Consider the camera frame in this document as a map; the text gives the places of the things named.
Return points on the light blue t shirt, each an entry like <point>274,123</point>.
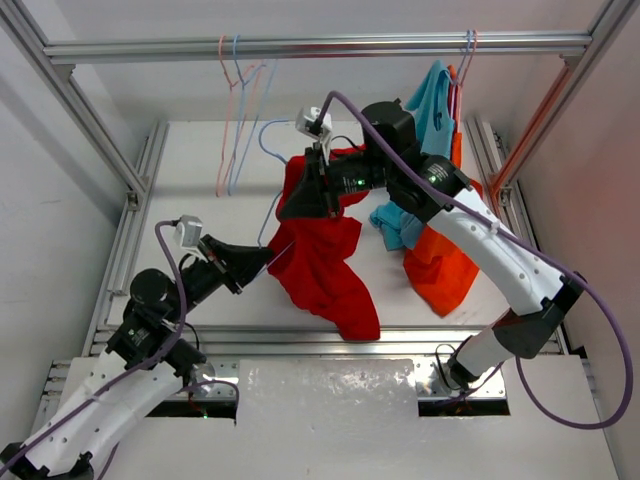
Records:
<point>435,127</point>

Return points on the orange t shirt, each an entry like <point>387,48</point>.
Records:
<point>439,272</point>

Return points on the aluminium left frame post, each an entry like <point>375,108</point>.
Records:
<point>24,31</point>

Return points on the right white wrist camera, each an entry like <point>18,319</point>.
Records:
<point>320,129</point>

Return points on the aluminium rail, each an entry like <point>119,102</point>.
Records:
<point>92,52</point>
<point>250,342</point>

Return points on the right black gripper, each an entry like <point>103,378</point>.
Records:
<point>313,199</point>

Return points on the aluminium frame post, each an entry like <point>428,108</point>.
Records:
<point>24,31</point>
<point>603,29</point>

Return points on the blue wire hanger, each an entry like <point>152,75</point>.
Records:
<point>271,210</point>
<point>248,80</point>

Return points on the blue hanger holding shirt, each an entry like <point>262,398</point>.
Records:
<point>467,55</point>

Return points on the aluminium right frame post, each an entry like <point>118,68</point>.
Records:
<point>603,29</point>

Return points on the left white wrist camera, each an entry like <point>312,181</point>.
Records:
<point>187,234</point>

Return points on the aluminium front rail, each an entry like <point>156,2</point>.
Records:
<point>250,342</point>

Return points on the pink wire hanger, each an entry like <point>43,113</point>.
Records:
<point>228,128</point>

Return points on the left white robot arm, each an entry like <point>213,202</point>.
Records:
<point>145,361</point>

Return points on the orange diagonal frame bar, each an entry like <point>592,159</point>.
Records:
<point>516,157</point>

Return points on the red t shirt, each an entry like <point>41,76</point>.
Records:
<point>312,266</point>

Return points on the pink hanger holding shirt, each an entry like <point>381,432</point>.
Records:
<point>465,74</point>

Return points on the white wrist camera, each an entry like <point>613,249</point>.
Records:
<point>320,129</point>
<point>187,234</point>

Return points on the aluminium top rail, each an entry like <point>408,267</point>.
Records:
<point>92,52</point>

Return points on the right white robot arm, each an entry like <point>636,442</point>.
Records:
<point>434,190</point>

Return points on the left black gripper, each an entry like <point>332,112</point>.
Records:
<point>222,265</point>

